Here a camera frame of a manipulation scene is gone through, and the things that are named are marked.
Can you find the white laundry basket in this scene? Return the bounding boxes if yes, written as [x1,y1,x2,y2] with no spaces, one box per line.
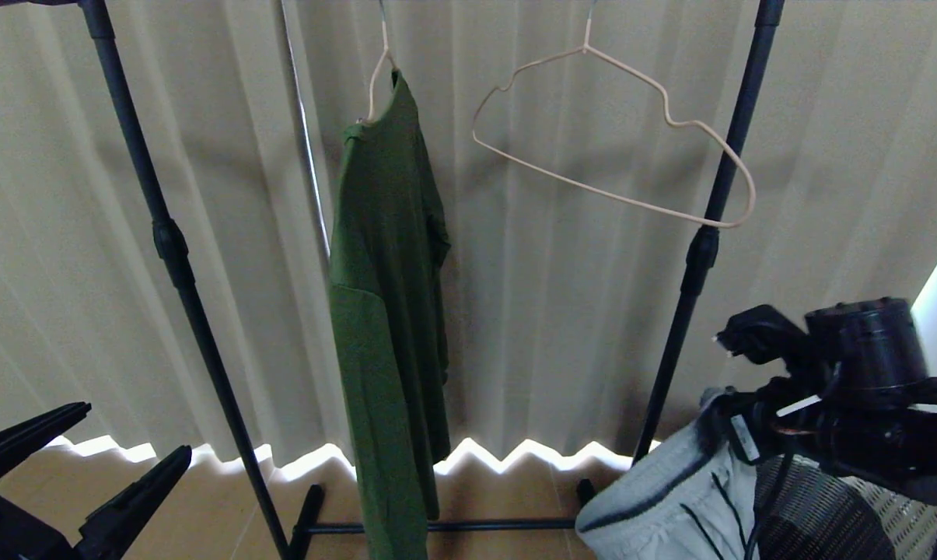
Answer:
[748,455,937,560]

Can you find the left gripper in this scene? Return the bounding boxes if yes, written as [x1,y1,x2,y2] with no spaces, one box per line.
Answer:
[0,401,194,560]

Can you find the beige curtain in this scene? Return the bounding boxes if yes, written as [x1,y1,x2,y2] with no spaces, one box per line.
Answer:
[0,0,937,477]

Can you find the green printed shirt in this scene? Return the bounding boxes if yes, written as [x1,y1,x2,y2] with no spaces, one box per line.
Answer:
[327,68,453,560]

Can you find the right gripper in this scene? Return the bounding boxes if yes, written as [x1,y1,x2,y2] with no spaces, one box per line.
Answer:
[709,380,937,505]

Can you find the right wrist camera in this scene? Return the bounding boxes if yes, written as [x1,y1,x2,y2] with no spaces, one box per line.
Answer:
[714,304,813,368]

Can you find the pink clothes hanger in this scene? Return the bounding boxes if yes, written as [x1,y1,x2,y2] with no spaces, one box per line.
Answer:
[471,0,757,229]
[359,0,400,127]

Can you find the pale grey shorts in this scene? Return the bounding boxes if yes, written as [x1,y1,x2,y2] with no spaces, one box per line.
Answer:
[575,389,761,560]

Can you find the black clothes rack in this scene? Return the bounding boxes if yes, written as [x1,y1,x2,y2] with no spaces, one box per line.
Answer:
[0,0,786,560]

